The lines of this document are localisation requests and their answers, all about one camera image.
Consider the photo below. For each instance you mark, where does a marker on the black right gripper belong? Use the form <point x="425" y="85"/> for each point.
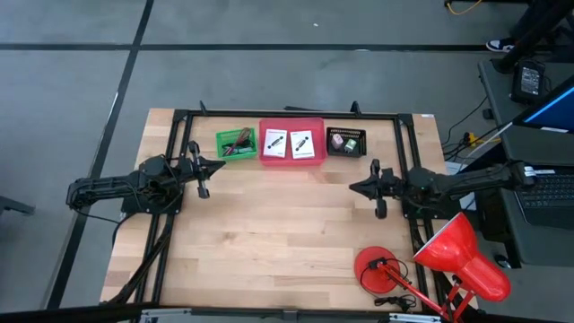
<point x="388" y="184"/>

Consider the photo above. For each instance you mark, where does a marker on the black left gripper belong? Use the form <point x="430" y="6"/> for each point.
<point x="197" y="168"/>

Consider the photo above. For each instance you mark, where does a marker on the green white wall charger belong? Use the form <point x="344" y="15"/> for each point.
<point x="350" y="145"/>

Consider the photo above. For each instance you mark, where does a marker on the pink wall charger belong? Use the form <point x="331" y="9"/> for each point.
<point x="337" y="141"/>

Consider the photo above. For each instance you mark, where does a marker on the white card reader booklet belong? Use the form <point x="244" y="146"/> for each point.
<point x="309" y="154"/>
<point x="280" y="152"/>

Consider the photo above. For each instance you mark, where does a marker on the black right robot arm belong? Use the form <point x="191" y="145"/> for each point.
<point x="475" y="179"/>

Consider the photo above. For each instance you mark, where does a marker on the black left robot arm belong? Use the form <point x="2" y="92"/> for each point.
<point x="107" y="185"/>

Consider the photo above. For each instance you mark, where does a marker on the red translucent plastic bin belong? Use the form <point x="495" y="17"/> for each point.
<point x="319" y="143"/>

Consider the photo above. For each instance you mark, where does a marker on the green plastic basket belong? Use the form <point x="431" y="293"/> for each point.
<point x="220" y="134"/>

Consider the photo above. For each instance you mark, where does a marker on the black plastic basket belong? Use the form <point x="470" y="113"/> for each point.
<point x="361" y="134"/>

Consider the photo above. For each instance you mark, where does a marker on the white paper sheet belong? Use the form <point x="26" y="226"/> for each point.
<point x="453" y="167"/>

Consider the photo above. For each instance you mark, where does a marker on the red desk lamp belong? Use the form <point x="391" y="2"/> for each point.
<point x="462" y="260"/>

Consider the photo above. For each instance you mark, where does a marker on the dark grey desk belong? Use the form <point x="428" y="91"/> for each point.
<point x="498" y="89"/>

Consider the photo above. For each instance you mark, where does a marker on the black laptop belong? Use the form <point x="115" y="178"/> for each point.
<point x="547" y="197"/>

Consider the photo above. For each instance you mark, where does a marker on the black power adapter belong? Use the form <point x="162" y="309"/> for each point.
<point x="529" y="81"/>

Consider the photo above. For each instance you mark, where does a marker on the person's shoe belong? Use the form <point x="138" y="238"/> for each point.
<point x="500" y="45"/>

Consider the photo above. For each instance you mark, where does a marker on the black diagonal stand leg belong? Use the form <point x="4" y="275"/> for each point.
<point x="515" y="56"/>

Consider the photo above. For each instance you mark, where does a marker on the dark grey furniture leg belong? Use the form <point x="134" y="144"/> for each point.
<point x="15" y="206"/>

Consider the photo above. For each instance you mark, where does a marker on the computer monitor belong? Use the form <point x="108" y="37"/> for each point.
<point x="556" y="107"/>

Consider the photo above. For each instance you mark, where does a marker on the person's leg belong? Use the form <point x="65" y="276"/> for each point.
<point x="531" y="18"/>

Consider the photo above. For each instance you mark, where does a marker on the black aluminium table frame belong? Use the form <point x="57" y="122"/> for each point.
<point x="291" y="113"/>

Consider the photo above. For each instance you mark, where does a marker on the silver aluminium post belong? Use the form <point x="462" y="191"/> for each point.
<point x="414" y="318"/>
<point x="166" y="315"/>

